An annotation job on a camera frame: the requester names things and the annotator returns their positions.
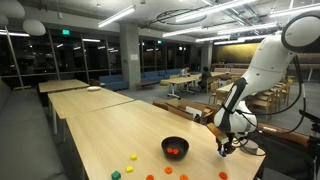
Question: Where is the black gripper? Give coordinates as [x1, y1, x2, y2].
[216, 133, 235, 154]

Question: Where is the red wooden disc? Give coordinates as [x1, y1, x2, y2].
[173, 149, 179, 154]

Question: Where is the red-orange wooden disc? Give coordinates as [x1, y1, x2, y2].
[166, 148, 173, 154]

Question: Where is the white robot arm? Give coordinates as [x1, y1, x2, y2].
[213, 10, 320, 157]

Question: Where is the black bowl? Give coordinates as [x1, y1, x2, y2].
[161, 136, 189, 160]

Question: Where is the grey tape roll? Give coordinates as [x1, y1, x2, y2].
[240, 140, 258, 155]

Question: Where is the red disc near edge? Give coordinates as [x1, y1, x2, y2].
[219, 172, 228, 180]

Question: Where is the red disc far left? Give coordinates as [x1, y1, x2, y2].
[180, 174, 188, 180]

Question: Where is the orange disc centre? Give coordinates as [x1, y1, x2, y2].
[165, 167, 173, 174]

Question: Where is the seated person dark jacket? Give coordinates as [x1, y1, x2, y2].
[198, 67, 211, 89]

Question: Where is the brown leather chair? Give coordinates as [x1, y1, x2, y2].
[258, 123, 309, 147]

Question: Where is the orange disc under gripper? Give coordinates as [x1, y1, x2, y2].
[146, 175, 154, 180]

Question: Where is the seated person white shirt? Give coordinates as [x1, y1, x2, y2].
[179, 67, 190, 77]

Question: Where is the yellow cube far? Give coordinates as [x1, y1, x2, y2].
[130, 154, 137, 161]

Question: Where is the yellow cube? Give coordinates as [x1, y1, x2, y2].
[130, 154, 137, 161]
[126, 166, 133, 173]

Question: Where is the yellow cube near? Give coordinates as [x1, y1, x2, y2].
[126, 166, 133, 173]

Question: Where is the green cube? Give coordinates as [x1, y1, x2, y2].
[111, 171, 121, 180]

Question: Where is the blue sofa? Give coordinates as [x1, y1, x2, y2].
[99, 75, 129, 91]

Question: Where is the white plate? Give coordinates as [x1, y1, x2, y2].
[87, 86, 101, 91]

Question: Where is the wooden table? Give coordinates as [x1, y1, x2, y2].
[38, 79, 88, 106]
[48, 88, 133, 133]

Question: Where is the grey sofa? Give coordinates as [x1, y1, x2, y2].
[0, 82, 68, 180]

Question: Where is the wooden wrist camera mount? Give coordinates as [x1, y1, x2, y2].
[206, 123, 228, 141]

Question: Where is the black camera tripod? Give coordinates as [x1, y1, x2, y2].
[299, 110, 320, 180]

